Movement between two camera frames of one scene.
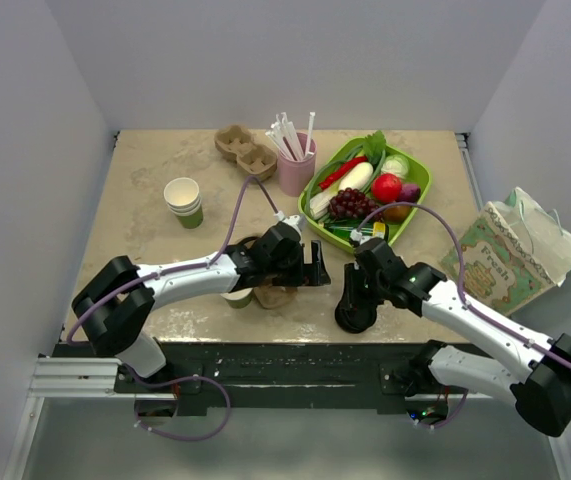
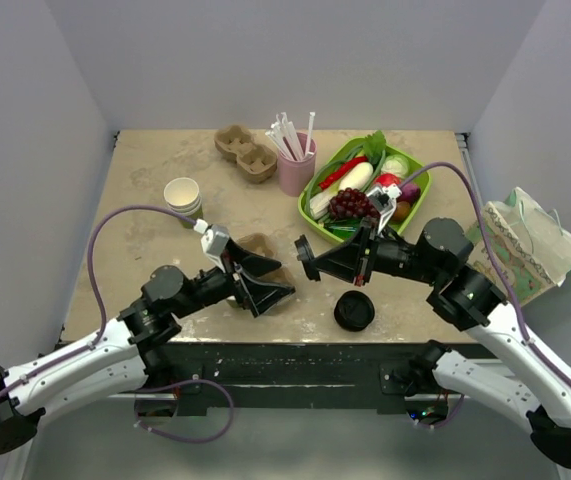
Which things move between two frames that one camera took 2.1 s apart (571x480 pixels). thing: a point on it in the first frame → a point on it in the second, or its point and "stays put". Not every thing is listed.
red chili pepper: x=344 y=167 stays put
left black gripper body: x=290 y=272 → x=215 y=285
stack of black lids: x=356 y=316 stays put
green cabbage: x=396 y=164 stays put
